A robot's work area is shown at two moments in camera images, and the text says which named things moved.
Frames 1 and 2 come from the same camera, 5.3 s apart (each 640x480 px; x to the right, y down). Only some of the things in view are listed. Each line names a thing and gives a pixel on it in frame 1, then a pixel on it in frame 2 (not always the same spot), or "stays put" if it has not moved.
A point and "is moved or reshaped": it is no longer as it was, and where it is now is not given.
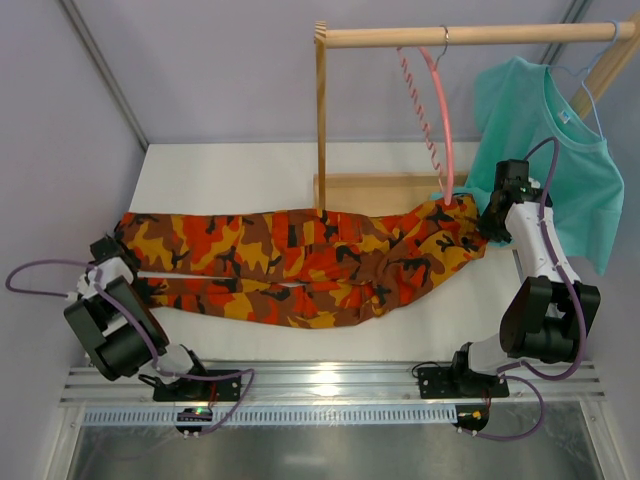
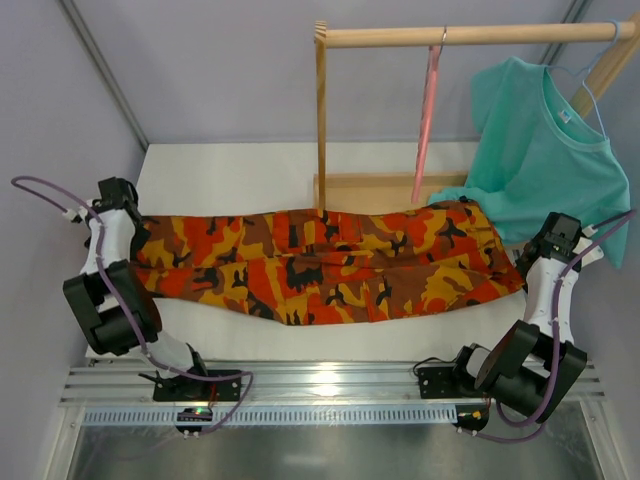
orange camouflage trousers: [252, 267] is moved or reshaped
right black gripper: [493, 223] → [523, 255]
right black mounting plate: [452, 382] stays put
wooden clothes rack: [390, 193] stays put
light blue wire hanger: [587, 70] stays put
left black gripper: [112, 247] → [138, 236]
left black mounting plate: [187, 389] stays put
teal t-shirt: [518, 106] stays put
